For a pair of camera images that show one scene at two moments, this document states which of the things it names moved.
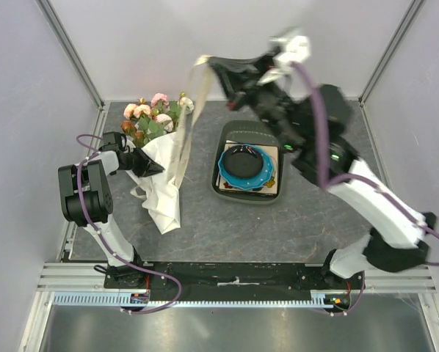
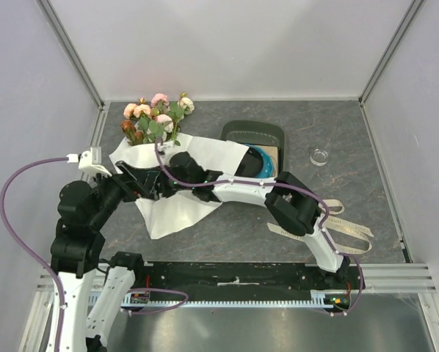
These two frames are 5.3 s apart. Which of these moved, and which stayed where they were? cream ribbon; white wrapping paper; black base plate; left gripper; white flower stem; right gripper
Moved: white wrapping paper; cream ribbon; right gripper; left gripper
Stayed: black base plate; white flower stem
